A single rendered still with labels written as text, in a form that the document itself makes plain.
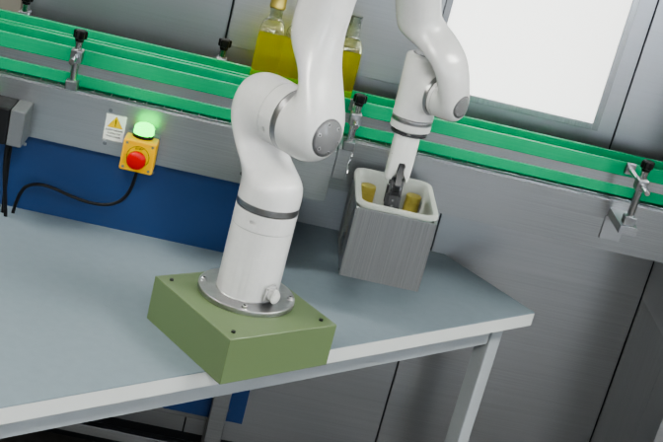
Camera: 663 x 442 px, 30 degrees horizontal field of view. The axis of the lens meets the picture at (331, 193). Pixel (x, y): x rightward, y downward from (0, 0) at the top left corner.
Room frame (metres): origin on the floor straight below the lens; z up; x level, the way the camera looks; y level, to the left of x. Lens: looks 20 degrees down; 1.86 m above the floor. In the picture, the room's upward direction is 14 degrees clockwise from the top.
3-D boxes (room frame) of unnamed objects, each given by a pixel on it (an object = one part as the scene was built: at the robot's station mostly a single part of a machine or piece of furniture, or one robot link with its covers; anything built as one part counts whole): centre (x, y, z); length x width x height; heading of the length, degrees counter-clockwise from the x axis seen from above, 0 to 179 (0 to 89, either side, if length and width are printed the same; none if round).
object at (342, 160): (2.58, 0.00, 1.02); 0.09 x 0.04 x 0.07; 5
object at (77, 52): (2.47, 0.59, 1.11); 0.07 x 0.04 x 0.13; 5
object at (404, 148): (2.43, -0.12, 1.12); 0.10 x 0.07 x 0.11; 1
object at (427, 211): (2.48, -0.13, 0.97); 0.22 x 0.17 x 0.09; 5
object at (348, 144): (2.57, -0.01, 1.12); 0.17 x 0.03 x 0.12; 5
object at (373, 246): (2.50, -0.13, 0.92); 0.27 x 0.17 x 0.15; 5
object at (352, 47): (2.69, 0.04, 1.16); 0.06 x 0.06 x 0.21; 6
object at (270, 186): (2.19, 0.13, 1.14); 0.19 x 0.12 x 0.24; 48
